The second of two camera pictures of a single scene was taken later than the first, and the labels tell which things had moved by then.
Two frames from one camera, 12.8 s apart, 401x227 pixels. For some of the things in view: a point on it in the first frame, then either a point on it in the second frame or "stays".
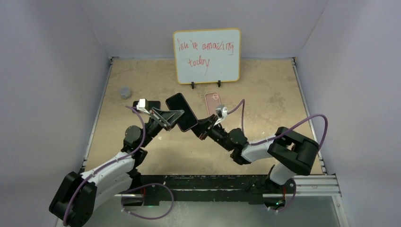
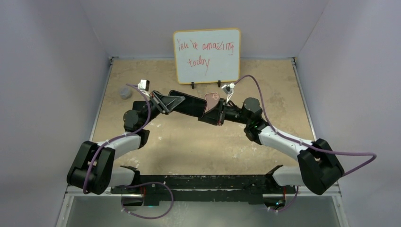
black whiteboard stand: [219, 83] stays
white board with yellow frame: [207, 56] stays
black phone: [187, 120] to [191, 106]
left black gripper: [167, 117] to [164, 104]
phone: [213, 101] stays
